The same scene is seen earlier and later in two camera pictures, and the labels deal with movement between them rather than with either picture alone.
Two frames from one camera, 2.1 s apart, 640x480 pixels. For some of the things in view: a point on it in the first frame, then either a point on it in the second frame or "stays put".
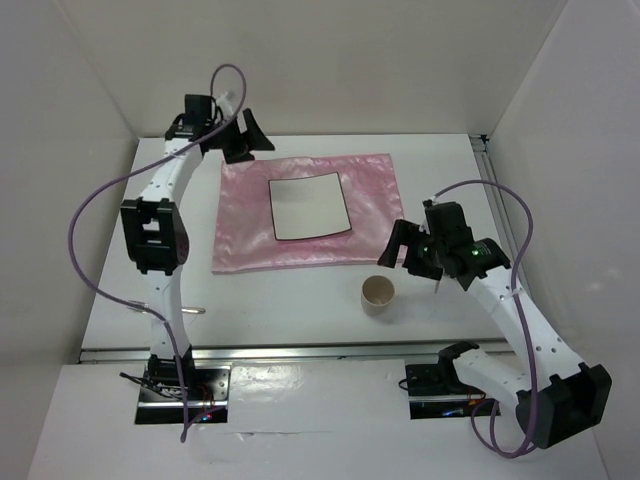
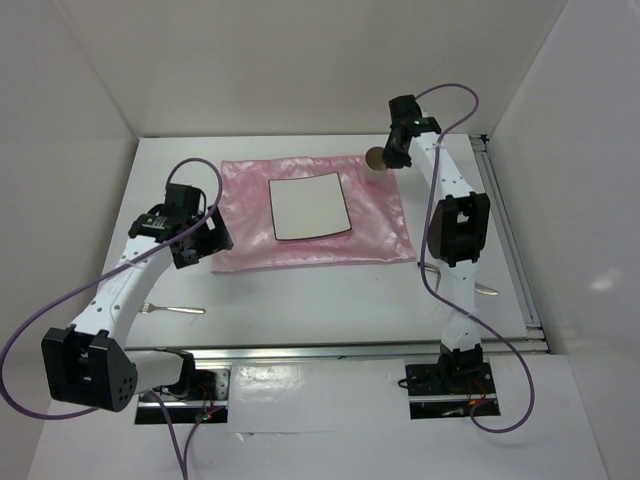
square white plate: (308, 206) stays put
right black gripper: (401, 234) -> (392, 160)
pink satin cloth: (245, 235) stays put
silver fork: (187, 310) stays put
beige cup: (377, 293) -> (375, 170)
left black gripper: (257, 141) -> (215, 239)
